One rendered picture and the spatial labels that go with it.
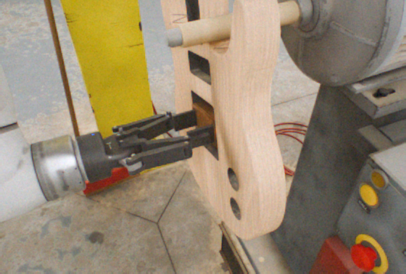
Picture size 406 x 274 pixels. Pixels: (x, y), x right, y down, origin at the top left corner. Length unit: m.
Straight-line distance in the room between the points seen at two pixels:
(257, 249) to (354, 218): 0.77
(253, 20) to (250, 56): 0.04
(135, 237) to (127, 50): 0.84
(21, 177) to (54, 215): 1.36
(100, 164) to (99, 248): 1.21
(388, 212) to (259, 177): 0.19
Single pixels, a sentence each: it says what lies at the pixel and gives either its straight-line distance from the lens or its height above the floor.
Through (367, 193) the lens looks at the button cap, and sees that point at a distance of 0.56.
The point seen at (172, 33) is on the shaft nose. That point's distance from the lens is 0.48.
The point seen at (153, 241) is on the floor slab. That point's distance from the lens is 1.70.
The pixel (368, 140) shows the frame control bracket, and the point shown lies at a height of 1.04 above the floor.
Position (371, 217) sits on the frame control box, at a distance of 0.59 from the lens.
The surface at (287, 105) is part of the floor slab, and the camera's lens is 2.36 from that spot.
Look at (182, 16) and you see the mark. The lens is 0.67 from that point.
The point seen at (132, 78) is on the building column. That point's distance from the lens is 1.59.
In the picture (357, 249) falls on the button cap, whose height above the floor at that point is 0.99.
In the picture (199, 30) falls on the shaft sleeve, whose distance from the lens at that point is 0.48.
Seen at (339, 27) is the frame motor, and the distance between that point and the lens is 0.54.
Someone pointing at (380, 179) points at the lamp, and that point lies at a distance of 0.53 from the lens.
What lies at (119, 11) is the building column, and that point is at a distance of 1.43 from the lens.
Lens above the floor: 1.49
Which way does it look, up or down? 44 degrees down
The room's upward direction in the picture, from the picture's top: straight up
